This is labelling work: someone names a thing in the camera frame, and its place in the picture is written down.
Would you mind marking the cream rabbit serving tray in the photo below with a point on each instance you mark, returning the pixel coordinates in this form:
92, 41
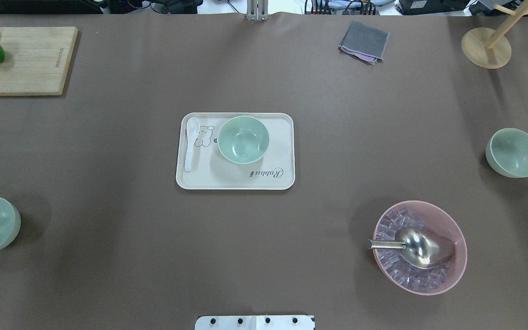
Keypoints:
211, 171

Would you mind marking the green bowl on tray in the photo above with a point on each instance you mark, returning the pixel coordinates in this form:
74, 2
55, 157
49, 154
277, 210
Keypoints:
243, 139

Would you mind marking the white ceramic spoon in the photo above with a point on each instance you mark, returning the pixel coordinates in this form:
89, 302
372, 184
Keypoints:
191, 131

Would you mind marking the grey folded cloth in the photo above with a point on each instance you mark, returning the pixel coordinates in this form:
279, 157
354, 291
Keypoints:
365, 42

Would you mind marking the pink bowl with ice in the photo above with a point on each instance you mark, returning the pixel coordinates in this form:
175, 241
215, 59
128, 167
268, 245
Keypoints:
420, 214

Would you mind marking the metal ice scoop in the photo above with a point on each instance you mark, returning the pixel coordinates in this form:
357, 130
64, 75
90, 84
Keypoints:
420, 248

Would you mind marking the wooden cutting board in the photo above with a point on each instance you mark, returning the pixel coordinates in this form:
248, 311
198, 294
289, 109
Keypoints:
37, 60

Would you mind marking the wooden mug tree stand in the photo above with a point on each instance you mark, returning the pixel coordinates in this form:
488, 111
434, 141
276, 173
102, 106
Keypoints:
489, 48

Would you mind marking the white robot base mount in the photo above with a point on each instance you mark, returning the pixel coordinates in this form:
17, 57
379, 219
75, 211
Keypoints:
256, 322

